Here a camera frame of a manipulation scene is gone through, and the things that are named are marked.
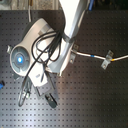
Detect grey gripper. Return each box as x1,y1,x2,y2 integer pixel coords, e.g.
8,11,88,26
30,72,57,108

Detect white cable with markers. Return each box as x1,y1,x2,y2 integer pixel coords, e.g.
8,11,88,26
75,50,128,62

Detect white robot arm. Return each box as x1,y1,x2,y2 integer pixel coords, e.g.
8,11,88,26
10,0,91,108

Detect small metal clip far left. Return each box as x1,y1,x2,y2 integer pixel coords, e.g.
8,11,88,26
6,45,11,54

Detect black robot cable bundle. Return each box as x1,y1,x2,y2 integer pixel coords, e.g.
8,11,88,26
18,29,64,107

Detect metal cable clip left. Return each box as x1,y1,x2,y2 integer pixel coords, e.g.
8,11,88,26
69,44,79,64

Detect metal cable clip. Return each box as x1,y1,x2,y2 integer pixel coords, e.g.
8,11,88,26
69,44,79,64
101,50,114,70

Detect metal cable clip right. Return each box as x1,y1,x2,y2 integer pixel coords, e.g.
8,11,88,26
101,50,114,70

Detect white cable at top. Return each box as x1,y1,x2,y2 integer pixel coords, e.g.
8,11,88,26
27,0,33,23

